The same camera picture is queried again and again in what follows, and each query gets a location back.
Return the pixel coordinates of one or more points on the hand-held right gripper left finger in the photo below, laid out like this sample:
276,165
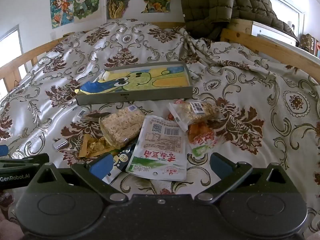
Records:
102,167

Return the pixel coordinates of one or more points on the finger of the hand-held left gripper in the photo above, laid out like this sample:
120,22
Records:
3,150

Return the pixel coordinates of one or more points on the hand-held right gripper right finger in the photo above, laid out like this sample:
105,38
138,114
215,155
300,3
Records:
220,166

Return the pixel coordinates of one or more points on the gold wrapper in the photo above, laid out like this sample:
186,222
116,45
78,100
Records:
95,147

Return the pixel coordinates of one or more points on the dark blue snack packet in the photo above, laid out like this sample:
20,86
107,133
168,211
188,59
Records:
122,158

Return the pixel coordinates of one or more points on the orange red snack packet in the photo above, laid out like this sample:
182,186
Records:
197,132

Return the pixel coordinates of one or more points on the clear rice cracker packet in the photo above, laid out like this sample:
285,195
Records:
120,127

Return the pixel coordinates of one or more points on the small white candy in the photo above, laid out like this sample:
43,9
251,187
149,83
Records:
59,144

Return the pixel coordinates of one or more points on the white green pouch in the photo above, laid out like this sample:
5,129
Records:
155,150

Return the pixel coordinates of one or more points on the clear nut bar packet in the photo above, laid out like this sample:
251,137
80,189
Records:
200,112

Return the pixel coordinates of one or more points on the grey tray with cartoon drawing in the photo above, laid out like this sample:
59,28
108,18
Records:
150,80

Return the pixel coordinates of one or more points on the floral printed blanket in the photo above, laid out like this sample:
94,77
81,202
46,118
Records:
250,85

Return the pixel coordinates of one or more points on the small yellow white wrapper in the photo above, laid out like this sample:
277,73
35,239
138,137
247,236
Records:
103,75

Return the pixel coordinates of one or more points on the window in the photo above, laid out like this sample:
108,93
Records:
10,47

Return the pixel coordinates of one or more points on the brown printed bag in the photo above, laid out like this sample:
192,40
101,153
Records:
308,42

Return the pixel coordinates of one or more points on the olive quilted jacket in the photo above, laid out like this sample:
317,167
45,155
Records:
212,2

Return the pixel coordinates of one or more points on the wooden bed frame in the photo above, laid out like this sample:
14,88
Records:
275,47

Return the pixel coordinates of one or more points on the anime figures wall poster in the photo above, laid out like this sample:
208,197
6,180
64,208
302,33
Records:
82,2

